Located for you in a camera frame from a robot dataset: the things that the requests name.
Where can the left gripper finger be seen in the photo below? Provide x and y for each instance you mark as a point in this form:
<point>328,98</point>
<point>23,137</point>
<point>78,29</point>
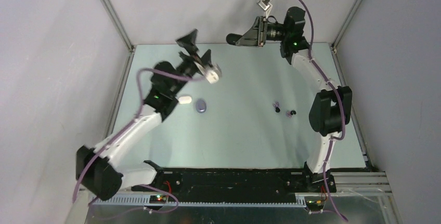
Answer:
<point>188,42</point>
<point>206,60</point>

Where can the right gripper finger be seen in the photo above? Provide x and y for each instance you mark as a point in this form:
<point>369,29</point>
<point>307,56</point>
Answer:
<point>256,29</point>
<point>249,40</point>

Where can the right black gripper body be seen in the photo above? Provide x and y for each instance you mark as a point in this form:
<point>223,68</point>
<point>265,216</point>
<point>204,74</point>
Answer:
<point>274,32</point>

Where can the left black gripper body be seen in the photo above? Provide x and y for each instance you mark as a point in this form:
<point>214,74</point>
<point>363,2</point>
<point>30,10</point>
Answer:
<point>188,66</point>

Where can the white earbud charging case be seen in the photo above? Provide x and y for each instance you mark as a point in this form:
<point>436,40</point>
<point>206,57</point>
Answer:
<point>185,100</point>

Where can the purple earbud charging case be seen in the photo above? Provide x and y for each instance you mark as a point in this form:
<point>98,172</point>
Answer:
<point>201,106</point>

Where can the black earbud charging case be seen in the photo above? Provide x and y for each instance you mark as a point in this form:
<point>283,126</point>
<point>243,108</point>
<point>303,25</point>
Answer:
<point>232,38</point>

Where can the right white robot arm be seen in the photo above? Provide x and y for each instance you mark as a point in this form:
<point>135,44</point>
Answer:
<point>331,107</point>

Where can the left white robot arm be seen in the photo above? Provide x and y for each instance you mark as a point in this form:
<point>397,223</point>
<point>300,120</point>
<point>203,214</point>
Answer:
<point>98,169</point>

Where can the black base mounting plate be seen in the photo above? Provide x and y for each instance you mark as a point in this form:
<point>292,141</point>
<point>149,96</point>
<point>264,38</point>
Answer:
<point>240,184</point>

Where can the left controller circuit board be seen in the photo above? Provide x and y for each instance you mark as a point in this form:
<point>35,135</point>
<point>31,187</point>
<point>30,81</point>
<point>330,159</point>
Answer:
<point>158,199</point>

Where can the controller circuit board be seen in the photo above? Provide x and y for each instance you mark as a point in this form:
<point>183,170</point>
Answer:
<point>315,206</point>
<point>158,199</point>

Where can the right controller circuit board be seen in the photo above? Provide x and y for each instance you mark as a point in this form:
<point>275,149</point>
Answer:
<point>315,206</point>

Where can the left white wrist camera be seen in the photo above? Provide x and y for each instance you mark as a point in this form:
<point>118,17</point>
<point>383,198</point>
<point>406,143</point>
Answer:
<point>213,74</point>

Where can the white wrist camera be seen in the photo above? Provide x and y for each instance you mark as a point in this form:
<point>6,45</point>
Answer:
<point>213,74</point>
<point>266,6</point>

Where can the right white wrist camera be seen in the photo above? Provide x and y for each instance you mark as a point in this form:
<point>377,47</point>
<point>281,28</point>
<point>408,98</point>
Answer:
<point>266,6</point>

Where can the left aluminium frame post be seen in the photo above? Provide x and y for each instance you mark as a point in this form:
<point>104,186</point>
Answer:
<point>117,23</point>

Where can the aluminium frame post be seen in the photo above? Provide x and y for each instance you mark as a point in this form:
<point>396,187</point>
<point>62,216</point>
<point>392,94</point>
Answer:
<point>347,21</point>
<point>117,23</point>

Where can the right aluminium frame post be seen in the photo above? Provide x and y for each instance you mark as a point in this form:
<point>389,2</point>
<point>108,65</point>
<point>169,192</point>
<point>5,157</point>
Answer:
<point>347,21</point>

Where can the grey slotted cable duct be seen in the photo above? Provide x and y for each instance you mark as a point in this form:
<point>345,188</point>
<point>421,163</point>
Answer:
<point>143,200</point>

